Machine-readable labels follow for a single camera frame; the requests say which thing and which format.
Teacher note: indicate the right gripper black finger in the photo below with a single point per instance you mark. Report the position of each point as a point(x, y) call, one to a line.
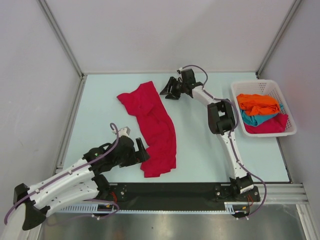
point(173, 95)
point(170, 87)

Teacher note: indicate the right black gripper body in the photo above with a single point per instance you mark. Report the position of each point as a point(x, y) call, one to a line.
point(182, 86)

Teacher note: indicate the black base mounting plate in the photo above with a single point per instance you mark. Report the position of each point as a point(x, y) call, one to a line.
point(188, 196)

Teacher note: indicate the white slotted cable duct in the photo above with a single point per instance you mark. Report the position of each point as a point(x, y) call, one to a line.
point(104, 208)

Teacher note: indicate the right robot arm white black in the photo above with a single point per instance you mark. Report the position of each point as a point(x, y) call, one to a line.
point(221, 122)

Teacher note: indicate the orange t shirt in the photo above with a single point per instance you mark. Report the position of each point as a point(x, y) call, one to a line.
point(255, 104)

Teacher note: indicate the left aluminium corner post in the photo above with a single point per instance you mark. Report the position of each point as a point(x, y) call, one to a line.
point(45, 8)

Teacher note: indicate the teal t shirt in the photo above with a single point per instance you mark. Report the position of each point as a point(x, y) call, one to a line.
point(270, 119)

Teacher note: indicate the aluminium frame rail front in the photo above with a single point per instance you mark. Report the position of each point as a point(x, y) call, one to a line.
point(286, 194)

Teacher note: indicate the right aluminium corner post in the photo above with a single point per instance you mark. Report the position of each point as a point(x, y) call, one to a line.
point(293, 9)

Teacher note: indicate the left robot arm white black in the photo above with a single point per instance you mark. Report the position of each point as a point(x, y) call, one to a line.
point(83, 181)

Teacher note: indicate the white perforated plastic basket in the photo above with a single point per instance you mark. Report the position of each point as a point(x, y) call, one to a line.
point(264, 87)

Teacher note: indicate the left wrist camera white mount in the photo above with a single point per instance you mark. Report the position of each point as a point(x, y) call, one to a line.
point(124, 131)

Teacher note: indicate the aluminium corner post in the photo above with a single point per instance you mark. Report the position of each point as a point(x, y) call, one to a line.
point(45, 8)
point(293, 9)

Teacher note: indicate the crimson red t shirt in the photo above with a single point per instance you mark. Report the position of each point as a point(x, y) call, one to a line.
point(156, 127)

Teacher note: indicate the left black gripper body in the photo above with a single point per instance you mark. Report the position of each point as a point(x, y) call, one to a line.
point(131, 155)

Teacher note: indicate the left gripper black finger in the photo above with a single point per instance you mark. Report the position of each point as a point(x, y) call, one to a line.
point(141, 155)
point(131, 161)

